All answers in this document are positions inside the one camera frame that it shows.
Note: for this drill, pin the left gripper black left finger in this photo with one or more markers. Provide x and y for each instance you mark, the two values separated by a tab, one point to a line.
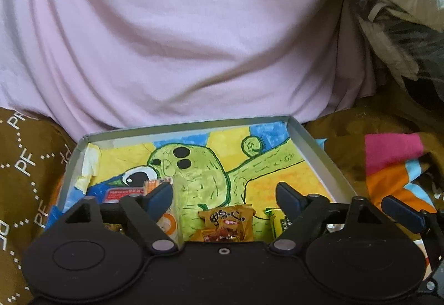
142	214

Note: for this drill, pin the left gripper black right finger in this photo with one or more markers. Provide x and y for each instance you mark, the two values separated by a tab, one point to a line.
306	214

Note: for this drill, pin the brown candy packet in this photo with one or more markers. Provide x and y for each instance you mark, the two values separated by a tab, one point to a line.
229	224

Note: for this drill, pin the clear bag of nuts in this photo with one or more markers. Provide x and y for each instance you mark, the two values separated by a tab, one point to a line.
114	195

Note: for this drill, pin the orange cracker packet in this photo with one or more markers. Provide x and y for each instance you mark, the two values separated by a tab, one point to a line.
169	222

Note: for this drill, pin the yellow green snack packet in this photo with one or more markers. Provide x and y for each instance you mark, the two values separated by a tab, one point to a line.
276	223

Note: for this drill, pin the grey tray with cartoon drawing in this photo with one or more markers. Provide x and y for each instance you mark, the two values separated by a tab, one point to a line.
212	164

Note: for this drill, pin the colourful cartoon blanket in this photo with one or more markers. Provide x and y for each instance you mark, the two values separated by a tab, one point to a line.
382	155

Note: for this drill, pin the pink cloth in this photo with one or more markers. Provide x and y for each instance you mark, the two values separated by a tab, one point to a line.
95	65

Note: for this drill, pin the plastic bag of clothes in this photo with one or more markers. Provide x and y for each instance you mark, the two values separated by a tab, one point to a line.
407	36

